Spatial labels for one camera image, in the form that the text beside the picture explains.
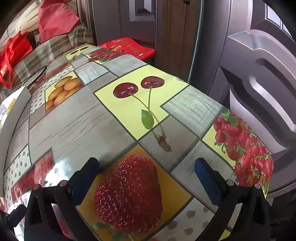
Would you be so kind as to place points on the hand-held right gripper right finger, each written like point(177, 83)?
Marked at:
point(208, 183)

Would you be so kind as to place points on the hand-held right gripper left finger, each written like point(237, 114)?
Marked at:
point(79, 188)

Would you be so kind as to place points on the white cardboard box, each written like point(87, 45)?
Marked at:
point(13, 104)

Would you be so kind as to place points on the fruit print tablecloth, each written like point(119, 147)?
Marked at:
point(69, 129)

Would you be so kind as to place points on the grey panelled door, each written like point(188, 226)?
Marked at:
point(108, 20)
point(254, 69)

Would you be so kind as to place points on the plaid cloth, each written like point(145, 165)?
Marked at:
point(57, 46)

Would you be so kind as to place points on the red tote bag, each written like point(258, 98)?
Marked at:
point(16, 51)

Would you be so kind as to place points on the pink-red fabric bag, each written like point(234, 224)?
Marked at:
point(57, 20)

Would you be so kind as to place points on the white foam sheets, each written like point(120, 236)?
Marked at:
point(27, 19)

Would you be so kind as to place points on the brown wooden door frame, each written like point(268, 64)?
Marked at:
point(175, 34)

